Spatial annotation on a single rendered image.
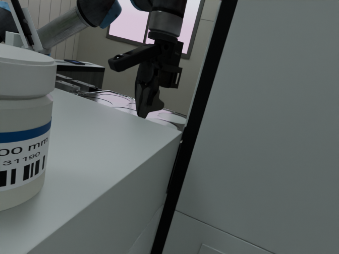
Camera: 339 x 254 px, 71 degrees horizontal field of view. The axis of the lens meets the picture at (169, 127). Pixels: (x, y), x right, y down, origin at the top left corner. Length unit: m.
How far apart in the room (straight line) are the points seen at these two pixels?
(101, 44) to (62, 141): 3.37
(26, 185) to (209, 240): 0.36
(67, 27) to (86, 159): 0.89
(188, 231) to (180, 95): 2.50
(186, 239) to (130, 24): 3.04
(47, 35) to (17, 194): 1.02
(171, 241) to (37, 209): 0.35
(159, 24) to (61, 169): 0.42
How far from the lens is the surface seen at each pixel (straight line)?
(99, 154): 0.27
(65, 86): 0.86
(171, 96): 2.95
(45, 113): 0.17
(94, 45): 3.72
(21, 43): 0.54
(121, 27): 3.41
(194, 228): 0.47
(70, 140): 0.29
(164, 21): 0.57
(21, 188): 0.18
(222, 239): 0.47
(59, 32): 1.13
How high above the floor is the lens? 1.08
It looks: 16 degrees down
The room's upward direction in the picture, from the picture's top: 15 degrees clockwise
